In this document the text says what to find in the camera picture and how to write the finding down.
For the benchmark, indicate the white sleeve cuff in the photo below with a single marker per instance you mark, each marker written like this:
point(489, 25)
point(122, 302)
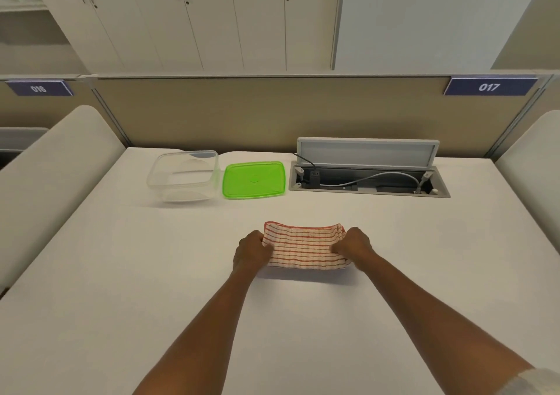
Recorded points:
point(536, 384)

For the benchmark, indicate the person's left hand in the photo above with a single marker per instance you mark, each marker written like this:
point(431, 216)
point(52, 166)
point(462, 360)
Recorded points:
point(249, 250)

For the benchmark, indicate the black power plug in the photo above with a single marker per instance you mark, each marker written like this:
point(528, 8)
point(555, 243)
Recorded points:
point(314, 176)

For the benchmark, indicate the white side partition panel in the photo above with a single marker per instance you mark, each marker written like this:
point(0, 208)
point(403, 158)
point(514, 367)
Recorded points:
point(43, 189)
point(531, 162)

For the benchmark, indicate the beige desk partition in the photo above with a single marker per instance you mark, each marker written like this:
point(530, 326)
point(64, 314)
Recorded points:
point(271, 110)

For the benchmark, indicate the person's right hand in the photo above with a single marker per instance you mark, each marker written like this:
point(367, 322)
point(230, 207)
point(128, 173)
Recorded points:
point(356, 246)

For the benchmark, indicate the person's left forearm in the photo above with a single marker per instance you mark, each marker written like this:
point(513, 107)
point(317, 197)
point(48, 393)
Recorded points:
point(197, 333)

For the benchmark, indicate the white cabinet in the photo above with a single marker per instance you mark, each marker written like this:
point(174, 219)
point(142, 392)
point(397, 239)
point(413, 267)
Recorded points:
point(183, 18)

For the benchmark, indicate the person's left fingers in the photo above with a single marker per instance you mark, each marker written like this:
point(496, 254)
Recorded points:
point(266, 246)

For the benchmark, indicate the person's right forearm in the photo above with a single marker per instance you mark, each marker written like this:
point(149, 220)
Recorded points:
point(433, 320)

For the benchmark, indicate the green plastic lid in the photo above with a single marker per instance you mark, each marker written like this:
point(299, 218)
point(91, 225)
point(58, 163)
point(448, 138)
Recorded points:
point(253, 179)

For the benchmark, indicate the person's right fingers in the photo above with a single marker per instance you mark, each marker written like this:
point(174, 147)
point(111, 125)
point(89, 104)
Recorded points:
point(337, 248)

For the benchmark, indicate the red striped white cloth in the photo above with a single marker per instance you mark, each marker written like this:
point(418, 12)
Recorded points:
point(306, 246)

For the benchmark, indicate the clear plastic container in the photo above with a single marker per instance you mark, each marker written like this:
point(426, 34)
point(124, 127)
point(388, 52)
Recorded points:
point(183, 176)

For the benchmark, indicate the blue desk number sign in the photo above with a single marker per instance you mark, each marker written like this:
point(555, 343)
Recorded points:
point(38, 88)
point(489, 86)

